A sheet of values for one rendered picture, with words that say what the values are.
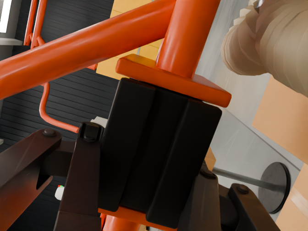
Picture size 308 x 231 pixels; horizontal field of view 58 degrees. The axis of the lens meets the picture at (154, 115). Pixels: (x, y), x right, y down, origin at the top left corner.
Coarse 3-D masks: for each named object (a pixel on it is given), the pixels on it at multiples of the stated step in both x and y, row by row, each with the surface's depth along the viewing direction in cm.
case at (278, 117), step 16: (272, 80) 33; (272, 96) 32; (288, 96) 28; (304, 96) 26; (256, 112) 34; (272, 112) 31; (288, 112) 27; (304, 112) 25; (256, 128) 33; (272, 128) 30; (288, 128) 27; (304, 128) 24; (288, 144) 26; (304, 144) 23; (304, 160) 23
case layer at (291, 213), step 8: (304, 168) 103; (304, 176) 101; (296, 184) 105; (304, 184) 100; (296, 192) 103; (304, 192) 99; (288, 200) 106; (296, 200) 102; (304, 200) 98; (288, 208) 105; (296, 208) 101; (304, 208) 96; (280, 216) 108; (288, 216) 104; (296, 216) 99; (304, 216) 95; (280, 224) 107; (288, 224) 102; (296, 224) 98; (304, 224) 94
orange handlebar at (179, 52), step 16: (176, 0) 14; (192, 0) 14; (208, 0) 14; (176, 16) 14; (192, 16) 14; (208, 16) 14; (176, 32) 14; (192, 32) 14; (208, 32) 14; (160, 48) 19; (176, 48) 14; (192, 48) 14; (160, 64) 15; (176, 64) 14; (192, 64) 14; (112, 224) 17; (128, 224) 17
